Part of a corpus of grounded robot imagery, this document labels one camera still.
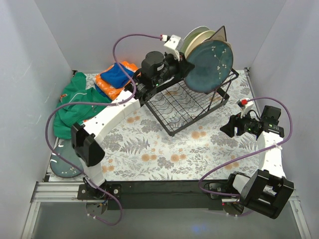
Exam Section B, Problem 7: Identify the blue glazed plate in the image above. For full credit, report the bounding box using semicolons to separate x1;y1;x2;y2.
49;140;83;178
184;40;234;93

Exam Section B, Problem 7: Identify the white scalloped plate front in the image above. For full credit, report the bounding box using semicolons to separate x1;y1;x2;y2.
180;26;209;52

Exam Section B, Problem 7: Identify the cream and green round plate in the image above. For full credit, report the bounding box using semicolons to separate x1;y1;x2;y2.
184;30;215;58

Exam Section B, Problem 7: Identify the square floral plate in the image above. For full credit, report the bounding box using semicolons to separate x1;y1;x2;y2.
207;25;227;42

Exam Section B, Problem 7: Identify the pink and cream round plate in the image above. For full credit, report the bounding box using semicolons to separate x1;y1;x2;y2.
224;42;232;50

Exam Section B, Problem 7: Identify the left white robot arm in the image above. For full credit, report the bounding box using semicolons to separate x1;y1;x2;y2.
71;51;195;199

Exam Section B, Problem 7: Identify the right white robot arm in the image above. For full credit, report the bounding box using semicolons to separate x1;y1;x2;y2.
220;102;294;219

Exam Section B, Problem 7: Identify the floral patterned table mat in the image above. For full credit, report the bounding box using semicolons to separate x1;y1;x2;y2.
85;70;259;181

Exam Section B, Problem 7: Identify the blue folded towel top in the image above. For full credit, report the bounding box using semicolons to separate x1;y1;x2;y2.
100;63;135;89

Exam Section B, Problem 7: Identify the blue cloth bottom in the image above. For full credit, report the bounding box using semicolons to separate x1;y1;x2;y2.
95;84;105;95

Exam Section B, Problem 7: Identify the green jacket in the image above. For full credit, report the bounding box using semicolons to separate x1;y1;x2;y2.
53;72;112;139

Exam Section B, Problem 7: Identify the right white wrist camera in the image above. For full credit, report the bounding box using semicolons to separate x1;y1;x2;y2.
237;98;254;118

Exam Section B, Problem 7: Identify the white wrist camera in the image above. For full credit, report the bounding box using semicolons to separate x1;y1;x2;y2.
161;34;183;59
237;98;254;118

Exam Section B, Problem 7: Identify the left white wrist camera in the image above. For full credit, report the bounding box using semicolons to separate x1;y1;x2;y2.
161;34;183;59

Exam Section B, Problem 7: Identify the black wire dish rack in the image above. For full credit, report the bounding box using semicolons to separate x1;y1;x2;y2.
146;69;239;136

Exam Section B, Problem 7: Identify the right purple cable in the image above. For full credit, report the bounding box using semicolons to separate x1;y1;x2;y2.
198;97;293;217

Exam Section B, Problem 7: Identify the purple cable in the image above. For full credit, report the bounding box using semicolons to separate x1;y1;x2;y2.
198;97;293;217
44;33;166;226

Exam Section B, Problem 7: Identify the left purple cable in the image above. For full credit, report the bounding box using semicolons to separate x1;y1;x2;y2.
44;33;166;226

